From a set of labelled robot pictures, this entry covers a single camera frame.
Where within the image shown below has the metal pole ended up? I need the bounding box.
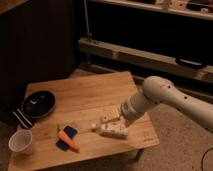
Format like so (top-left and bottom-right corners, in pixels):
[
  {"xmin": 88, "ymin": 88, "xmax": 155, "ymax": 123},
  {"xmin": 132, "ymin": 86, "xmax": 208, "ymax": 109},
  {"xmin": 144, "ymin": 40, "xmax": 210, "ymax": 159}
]
[{"xmin": 83, "ymin": 0, "xmax": 92, "ymax": 41}]

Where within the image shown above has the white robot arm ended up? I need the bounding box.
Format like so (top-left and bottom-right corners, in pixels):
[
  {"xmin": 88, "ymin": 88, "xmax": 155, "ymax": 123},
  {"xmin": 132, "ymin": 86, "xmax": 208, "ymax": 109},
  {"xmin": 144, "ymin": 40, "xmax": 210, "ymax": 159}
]
[{"xmin": 99, "ymin": 76, "xmax": 213, "ymax": 137}]

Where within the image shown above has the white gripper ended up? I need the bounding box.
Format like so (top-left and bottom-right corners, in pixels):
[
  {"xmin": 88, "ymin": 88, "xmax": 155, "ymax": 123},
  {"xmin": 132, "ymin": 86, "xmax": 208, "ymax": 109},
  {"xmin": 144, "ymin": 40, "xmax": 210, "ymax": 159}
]
[{"xmin": 99, "ymin": 108, "xmax": 128, "ymax": 139}]

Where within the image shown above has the black cable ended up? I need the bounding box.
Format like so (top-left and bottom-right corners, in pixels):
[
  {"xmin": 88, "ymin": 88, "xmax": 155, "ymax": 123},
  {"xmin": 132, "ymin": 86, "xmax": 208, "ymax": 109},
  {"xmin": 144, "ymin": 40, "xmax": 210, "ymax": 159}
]
[{"xmin": 200, "ymin": 147, "xmax": 213, "ymax": 171}]

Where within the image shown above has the black ceramic bowl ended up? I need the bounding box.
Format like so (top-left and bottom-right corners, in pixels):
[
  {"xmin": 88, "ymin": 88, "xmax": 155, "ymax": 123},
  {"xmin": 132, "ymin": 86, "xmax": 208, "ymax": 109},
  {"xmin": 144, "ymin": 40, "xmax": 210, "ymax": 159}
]
[{"xmin": 21, "ymin": 90, "xmax": 56, "ymax": 119}]

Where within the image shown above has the wooden table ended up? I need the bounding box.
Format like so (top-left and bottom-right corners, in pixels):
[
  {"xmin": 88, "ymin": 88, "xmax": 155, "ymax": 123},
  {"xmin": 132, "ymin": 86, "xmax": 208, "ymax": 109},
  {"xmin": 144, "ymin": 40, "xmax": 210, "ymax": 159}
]
[{"xmin": 8, "ymin": 72, "xmax": 159, "ymax": 171}]

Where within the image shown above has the white plastic cup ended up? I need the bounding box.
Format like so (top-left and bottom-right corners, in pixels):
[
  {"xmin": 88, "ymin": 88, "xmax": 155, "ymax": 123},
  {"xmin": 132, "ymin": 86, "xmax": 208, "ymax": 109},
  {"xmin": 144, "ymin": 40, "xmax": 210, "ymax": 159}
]
[{"xmin": 8, "ymin": 129, "xmax": 36, "ymax": 155}]

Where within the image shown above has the black handle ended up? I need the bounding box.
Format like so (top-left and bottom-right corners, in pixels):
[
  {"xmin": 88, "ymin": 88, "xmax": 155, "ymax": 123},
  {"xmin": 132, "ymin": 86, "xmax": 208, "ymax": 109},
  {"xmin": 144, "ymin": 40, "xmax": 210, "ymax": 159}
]
[{"xmin": 175, "ymin": 58, "xmax": 207, "ymax": 70}]

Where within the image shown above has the wooden shelf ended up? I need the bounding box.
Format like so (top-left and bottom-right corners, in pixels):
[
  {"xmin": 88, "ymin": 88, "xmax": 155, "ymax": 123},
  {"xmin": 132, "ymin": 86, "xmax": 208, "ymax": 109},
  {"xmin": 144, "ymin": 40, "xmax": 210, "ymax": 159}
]
[{"xmin": 78, "ymin": 38, "xmax": 213, "ymax": 84}]

